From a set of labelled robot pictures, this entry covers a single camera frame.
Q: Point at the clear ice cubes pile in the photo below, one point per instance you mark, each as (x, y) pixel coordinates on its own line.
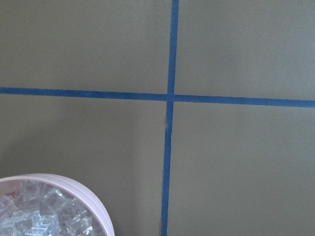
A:
(39, 209)

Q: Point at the pink bowl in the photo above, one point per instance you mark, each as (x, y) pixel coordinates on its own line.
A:
(75, 188)

